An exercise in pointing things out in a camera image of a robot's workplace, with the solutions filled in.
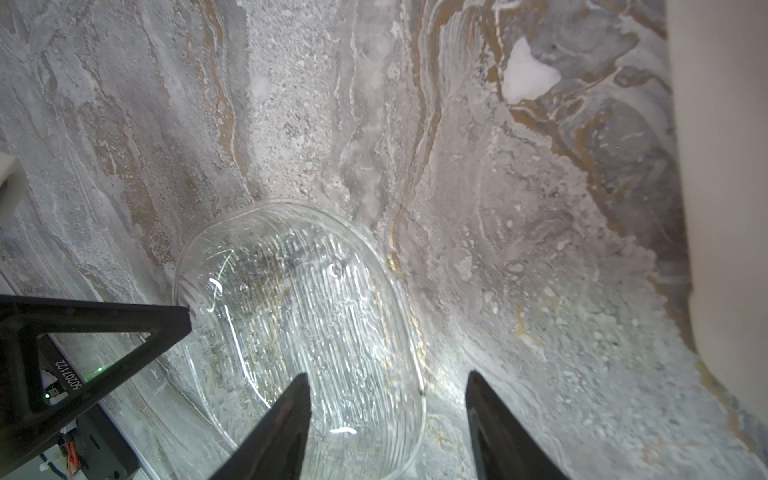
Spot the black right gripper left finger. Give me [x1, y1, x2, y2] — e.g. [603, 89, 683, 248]
[211, 373, 311, 480]

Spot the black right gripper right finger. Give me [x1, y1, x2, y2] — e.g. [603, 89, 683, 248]
[465, 370, 568, 480]

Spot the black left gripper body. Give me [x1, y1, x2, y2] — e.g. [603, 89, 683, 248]
[35, 406, 140, 479]

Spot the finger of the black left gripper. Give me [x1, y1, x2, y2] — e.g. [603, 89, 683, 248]
[1, 295, 191, 474]

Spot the large clear glass plate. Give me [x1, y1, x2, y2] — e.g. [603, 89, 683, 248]
[173, 200, 426, 479]

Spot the white plastic bin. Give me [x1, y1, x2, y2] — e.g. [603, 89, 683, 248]
[666, 1, 767, 419]

